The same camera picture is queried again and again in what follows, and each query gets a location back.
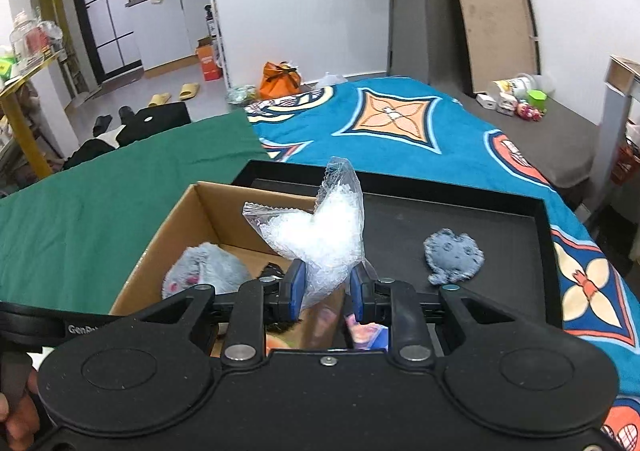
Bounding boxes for black framed tray lid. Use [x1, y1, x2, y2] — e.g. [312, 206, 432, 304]
[440, 0, 542, 98]

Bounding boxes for white narrow rack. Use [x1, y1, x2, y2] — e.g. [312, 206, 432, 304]
[204, 0, 232, 89]

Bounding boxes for grey door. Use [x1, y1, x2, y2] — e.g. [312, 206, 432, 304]
[387, 0, 508, 86]

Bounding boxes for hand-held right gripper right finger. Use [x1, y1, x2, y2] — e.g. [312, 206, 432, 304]
[349, 263, 548, 368]

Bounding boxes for person's left hand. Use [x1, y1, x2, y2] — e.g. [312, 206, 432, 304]
[0, 371, 43, 451]

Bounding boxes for blue tissue packet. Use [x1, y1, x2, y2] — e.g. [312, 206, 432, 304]
[345, 313, 391, 351]

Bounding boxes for burger plush toy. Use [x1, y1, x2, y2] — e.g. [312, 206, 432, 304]
[265, 331, 306, 351]

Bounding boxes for grey pink mouse plush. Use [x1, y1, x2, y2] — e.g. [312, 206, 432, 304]
[161, 242, 253, 301]

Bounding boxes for glass jars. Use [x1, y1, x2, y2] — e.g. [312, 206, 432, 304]
[10, 8, 63, 64]

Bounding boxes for orange carton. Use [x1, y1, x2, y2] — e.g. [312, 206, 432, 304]
[195, 37, 222, 82]

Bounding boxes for white plastic bag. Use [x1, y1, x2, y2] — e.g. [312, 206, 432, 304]
[312, 72, 348, 89]

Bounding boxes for black white clothes pile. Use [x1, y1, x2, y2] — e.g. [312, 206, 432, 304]
[62, 126, 131, 170]

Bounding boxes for black tray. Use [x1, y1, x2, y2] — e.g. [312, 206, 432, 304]
[231, 159, 566, 359]

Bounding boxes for yellow side table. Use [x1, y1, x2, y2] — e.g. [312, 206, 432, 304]
[0, 51, 68, 179]

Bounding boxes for blue patterned blanket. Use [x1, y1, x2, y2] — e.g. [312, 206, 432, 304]
[243, 76, 640, 451]

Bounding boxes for clear bag of white stuffing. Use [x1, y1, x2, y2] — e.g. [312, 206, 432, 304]
[242, 157, 365, 314]

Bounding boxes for orange gift bag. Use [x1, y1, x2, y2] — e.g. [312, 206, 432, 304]
[258, 61, 303, 100]

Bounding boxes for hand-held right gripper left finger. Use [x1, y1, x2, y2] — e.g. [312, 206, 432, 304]
[122, 258, 307, 368]

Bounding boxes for black white plush toy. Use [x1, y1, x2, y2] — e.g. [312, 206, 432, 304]
[256, 262, 293, 282]

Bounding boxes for red bag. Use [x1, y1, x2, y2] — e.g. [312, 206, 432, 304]
[610, 138, 640, 186]

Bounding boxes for black stool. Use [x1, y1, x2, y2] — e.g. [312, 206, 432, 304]
[120, 102, 192, 146]

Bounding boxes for green cloth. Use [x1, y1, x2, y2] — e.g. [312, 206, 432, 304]
[0, 109, 273, 317]

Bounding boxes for white kitchen cabinet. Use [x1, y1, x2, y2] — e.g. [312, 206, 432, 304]
[125, 0, 217, 72]

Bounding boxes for brown cardboard box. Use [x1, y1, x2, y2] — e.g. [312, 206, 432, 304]
[109, 181, 351, 359]

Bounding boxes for black framed sliding door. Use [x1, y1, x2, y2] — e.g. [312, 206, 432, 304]
[65, 0, 143, 84]

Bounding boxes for grey desk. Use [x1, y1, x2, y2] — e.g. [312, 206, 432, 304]
[592, 55, 640, 212]

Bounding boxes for grey plush toy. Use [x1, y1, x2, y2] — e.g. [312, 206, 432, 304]
[423, 228, 485, 286]

